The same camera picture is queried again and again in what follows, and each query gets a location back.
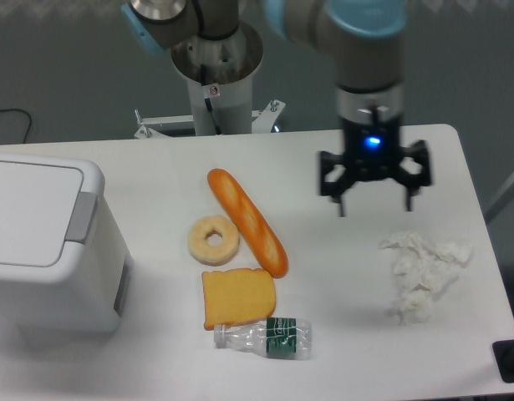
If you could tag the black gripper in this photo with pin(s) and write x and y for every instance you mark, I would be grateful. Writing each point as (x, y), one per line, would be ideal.
(372, 152)

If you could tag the white plastic trash can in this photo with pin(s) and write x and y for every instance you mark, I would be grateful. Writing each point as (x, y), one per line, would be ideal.
(64, 264)

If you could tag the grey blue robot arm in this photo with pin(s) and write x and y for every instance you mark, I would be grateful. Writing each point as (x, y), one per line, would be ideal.
(218, 54)

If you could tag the crumpled white tissue paper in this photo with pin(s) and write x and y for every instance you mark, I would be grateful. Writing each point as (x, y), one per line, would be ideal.
(423, 271)

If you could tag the orange baguette bread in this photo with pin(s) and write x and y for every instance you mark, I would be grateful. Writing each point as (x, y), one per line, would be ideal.
(259, 236)

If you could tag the clear plastic bottle green label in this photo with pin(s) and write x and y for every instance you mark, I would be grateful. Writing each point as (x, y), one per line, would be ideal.
(273, 337)

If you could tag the yellow toast slice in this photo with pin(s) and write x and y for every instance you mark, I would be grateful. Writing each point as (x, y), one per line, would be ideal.
(237, 296)

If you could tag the black device at table edge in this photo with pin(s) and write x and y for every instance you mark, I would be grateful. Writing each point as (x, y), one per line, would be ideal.
(504, 355)

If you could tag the white metal base bracket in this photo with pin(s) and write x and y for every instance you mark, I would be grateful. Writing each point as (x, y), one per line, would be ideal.
(265, 120)

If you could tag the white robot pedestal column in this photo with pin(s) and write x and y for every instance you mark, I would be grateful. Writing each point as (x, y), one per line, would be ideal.
(221, 109)

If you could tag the pale ring donut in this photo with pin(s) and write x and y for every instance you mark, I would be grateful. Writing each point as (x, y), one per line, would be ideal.
(199, 246)

